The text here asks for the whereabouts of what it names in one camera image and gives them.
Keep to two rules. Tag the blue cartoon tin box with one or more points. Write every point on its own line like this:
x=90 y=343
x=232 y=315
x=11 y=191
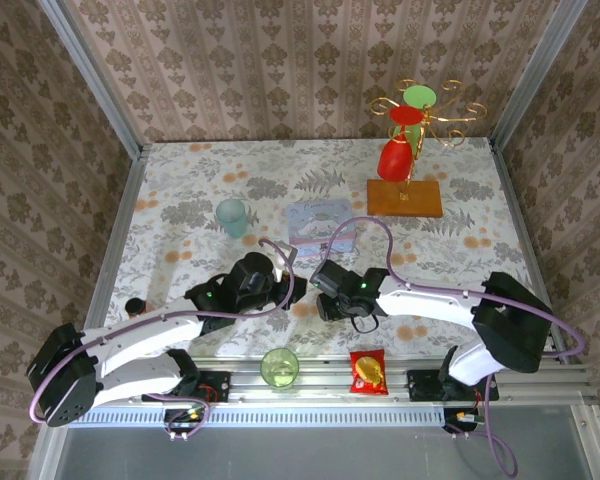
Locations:
x=320 y=225

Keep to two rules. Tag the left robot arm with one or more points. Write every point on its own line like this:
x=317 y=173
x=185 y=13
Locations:
x=130 y=335

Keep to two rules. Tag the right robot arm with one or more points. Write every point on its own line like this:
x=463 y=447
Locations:
x=430 y=300

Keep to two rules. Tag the green translucent cup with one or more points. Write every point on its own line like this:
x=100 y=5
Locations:
x=279 y=370

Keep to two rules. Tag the red snack packet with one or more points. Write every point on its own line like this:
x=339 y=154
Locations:
x=369 y=372

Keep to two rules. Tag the frosted teal plastic cup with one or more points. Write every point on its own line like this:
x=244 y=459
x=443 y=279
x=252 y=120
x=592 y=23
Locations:
x=231 y=220

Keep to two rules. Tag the small dark brown cylinder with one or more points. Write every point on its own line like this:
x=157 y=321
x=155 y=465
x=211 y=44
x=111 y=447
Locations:
x=136 y=306

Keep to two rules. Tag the floral tablecloth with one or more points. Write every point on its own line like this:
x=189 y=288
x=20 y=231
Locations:
x=330 y=165

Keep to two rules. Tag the black connector board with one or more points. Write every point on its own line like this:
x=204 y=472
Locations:
x=182 y=417
x=460 y=417

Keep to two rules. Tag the red wine glass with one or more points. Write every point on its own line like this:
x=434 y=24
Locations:
x=394 y=160

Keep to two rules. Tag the grey panel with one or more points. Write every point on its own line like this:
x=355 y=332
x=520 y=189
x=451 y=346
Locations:
x=305 y=455

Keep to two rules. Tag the green wine glass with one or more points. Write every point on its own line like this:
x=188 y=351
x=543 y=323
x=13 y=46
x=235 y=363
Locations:
x=419 y=95

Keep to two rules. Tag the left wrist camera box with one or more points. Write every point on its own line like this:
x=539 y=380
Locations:
x=290 y=254

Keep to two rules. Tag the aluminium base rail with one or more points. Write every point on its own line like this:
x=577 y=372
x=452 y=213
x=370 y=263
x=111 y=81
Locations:
x=325 y=385

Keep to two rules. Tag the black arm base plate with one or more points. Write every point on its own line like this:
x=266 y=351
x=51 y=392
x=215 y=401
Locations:
x=215 y=385
x=422 y=385

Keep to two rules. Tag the aluminium table side rail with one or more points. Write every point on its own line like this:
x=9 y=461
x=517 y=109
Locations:
x=516 y=200
x=127 y=200

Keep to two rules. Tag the aluminium frame post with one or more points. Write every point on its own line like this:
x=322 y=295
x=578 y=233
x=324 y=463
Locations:
x=537 y=75
x=92 y=75

